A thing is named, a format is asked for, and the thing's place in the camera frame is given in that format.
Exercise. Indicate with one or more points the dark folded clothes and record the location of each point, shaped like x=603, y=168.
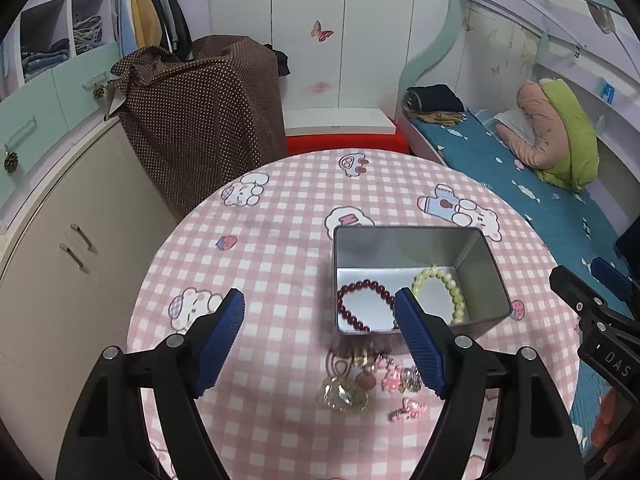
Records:
x=436, y=104

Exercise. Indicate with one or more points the pink checkered tablecloth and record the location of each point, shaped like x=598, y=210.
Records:
x=318, y=244

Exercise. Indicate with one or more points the beige cabinet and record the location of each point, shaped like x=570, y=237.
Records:
x=69, y=283

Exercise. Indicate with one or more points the teal patterned bed sheet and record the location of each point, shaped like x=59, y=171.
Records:
x=533, y=226

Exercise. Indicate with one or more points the pale green jade pendant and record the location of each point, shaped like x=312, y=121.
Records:
x=340, y=394

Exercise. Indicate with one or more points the pink and green quilt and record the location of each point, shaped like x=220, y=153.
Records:
x=550, y=133

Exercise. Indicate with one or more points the right human hand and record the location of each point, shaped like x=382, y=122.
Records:
x=601, y=429

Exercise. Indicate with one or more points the pink charm pearl earring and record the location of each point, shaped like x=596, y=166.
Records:
x=364, y=370

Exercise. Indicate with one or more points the teal drawer unit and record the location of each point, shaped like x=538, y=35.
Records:
x=38, y=115

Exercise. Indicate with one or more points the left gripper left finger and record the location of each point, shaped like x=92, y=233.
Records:
x=136, y=417

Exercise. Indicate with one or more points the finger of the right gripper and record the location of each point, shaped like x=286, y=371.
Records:
x=577, y=294
x=611, y=278

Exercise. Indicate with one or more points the purple cubby shelf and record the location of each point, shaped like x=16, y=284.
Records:
x=77, y=26

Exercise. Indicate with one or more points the metal tin box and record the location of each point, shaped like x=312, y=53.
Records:
x=451, y=271

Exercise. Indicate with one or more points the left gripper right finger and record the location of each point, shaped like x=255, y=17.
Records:
x=505, y=404

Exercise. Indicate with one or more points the brown polka dot bag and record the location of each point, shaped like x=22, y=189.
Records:
x=197, y=125

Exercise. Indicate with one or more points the white board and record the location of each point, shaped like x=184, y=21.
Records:
x=313, y=121

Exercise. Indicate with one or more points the red stool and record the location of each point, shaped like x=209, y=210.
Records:
x=395, y=142

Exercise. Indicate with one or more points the hanging clothes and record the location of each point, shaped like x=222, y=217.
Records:
x=138, y=24

